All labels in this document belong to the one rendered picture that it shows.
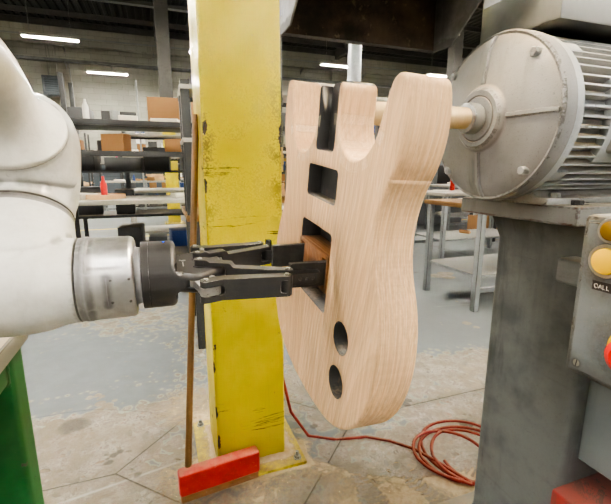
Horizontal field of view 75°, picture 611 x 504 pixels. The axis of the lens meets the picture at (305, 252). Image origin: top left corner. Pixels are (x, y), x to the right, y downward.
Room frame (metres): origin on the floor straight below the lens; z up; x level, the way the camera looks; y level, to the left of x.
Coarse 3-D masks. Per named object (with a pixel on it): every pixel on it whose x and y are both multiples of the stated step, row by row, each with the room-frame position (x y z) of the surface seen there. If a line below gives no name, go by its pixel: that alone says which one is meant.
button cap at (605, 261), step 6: (600, 252) 0.44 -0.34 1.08; (606, 252) 0.44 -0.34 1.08; (594, 258) 0.45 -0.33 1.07; (600, 258) 0.44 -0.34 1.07; (606, 258) 0.43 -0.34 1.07; (594, 264) 0.45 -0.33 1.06; (600, 264) 0.44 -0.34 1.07; (606, 264) 0.43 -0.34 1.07; (600, 270) 0.44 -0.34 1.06; (606, 270) 0.43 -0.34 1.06
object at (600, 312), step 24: (600, 216) 0.46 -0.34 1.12; (600, 240) 0.45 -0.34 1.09; (600, 288) 0.44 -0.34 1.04; (576, 312) 0.46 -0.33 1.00; (600, 312) 0.44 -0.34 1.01; (576, 336) 0.46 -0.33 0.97; (600, 336) 0.43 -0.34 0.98; (576, 360) 0.45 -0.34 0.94; (600, 360) 0.43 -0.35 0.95; (600, 384) 0.43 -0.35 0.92
